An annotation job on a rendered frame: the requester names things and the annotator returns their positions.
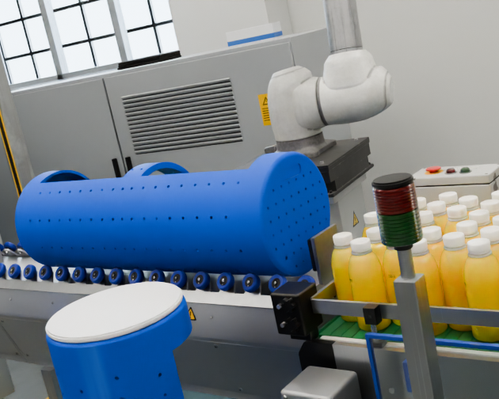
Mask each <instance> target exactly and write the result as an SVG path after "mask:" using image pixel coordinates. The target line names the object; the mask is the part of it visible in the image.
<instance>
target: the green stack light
mask: <svg viewBox="0 0 499 399"><path fill-rule="evenodd" d="M376 215H377V220H378V224H379V233H380V238H381V243H382V244H383V245H385V246H388V247H402V246H407V245H412V244H415V243H418V242H419V241H421V240H422V238H423V237H424V236H423V230H422V225H421V216H420V212H419V207H417V208H416V209H415V210H413V211H410V212H407V213H404V214H400V215H379V214H378V213H376Z"/></svg>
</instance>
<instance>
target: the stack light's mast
mask: <svg viewBox="0 0 499 399"><path fill-rule="evenodd" d="M412 181H413V175H411V174H410V173H392V174H387V175H384V176H381V177H377V178H375V179H374V180H373V181H372V183H371V186H372V187H374V188H376V189H392V188H400V187H403V186H406V185H408V184H410V183H412ZM412 248H413V244H412V245H407V246H402V247H394V249H395V250H397V254H398V262H399V267H400V272H401V277H402V279H412V278H414V277H415V276H416V274H415V269H414V264H413V255H412V250H411V249H412Z"/></svg>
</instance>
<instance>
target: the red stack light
mask: <svg viewBox="0 0 499 399"><path fill-rule="evenodd" d="M372 191H373V197H374V202H375V211H376V213H378V214H379V215H400V214H404V213H407V212H410V211H413V210H415V209H416V208H417V207H418V201H417V192H416V186H415V181H414V180H413V181H412V183H410V184H408V185H406V186H403V187H400V188H392V189H376V188H374V187H373V188H372Z"/></svg>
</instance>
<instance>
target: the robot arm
mask: <svg viewBox="0 0 499 399"><path fill-rule="evenodd" d="M322 1H323V7H324V13H325V19H326V28H327V34H328V40H329V50H330V56H329V57H328V58H327V60H326V61H325V64H324V72H323V77H312V73H311V72H310V71H309V70H308V69H307V68H305V67H301V66H293V67H290V68H287V69H284V70H280V71H278V72H276V73H274V74H273V75H272V78H271V80H270V82H269V88H268V107H269V117H270V121H271V125H272V130H273V133H274V135H275V139H276V144H275V145H272V146H267V147H266V148H265V153H266V154H271V153H280V152H290V151H294V152H299V153H301V154H304V155H306V156H307V157H309V158H314V157H317V156H319V154H320V153H322V152H323V151H325V150H327V149H329V148H330V147H332V146H334V145H336V144H337V140H336V139H325V138H324V135H323V132H322V127H325V126H328V125H337V124H350V123H355V122H359V121H362V120H367V119H369V118H371V117H373V116H376V115H378V114H380V113H381V112H383V111H384V110H386V109H387V108H389V107H390V106H391V105H392V104H393V101H394V82H393V78H392V77H391V75H390V74H389V72H388V70H386V69H385V68H384V67H382V66H376V64H375V61H374V59H373V56H372V55H371V54H370V53H369V52H368V51H367V50H363V45H362V39H361V34H360V23H359V18H358V12H357V6H356V0H322Z"/></svg>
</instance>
